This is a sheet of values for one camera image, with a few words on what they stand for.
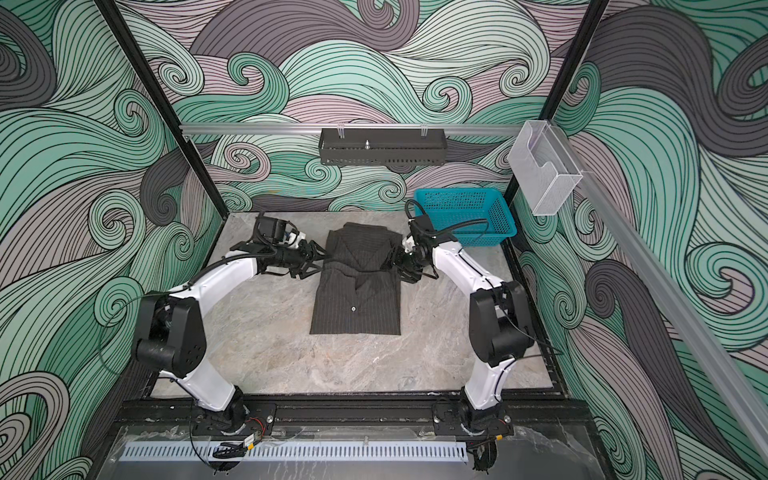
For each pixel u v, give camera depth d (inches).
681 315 19.6
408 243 33.7
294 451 27.5
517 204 44.4
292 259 29.9
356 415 29.3
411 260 30.5
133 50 30.1
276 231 28.6
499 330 18.6
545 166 31.1
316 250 32.0
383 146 37.5
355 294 36.0
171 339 18.0
